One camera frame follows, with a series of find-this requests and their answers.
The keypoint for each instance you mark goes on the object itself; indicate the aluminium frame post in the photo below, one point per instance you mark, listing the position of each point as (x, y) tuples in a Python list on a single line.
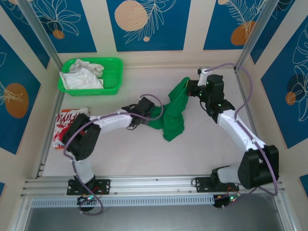
[(41, 31), (255, 31)]

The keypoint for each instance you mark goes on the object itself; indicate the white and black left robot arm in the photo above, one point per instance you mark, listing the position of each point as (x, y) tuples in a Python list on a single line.
[(113, 122)]

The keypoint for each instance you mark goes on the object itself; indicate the red and white printed t-shirt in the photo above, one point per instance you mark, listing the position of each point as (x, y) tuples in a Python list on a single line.
[(61, 121)]

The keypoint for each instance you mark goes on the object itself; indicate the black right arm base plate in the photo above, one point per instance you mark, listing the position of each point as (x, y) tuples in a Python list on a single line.
[(202, 184)]

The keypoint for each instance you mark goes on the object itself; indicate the green plastic basket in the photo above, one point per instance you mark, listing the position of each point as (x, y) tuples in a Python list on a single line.
[(113, 77)]

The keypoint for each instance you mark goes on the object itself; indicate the green t-shirt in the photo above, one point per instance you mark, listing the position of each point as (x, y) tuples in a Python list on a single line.
[(173, 115)]

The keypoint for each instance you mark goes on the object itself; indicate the aluminium frame rail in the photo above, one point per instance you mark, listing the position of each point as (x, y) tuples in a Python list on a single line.
[(154, 185)]

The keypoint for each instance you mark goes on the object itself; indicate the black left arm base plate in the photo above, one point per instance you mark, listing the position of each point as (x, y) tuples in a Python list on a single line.
[(106, 186)]

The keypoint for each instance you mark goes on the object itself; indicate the crumpled white t-shirt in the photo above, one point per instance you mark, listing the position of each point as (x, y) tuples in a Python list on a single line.
[(79, 80), (83, 64)]

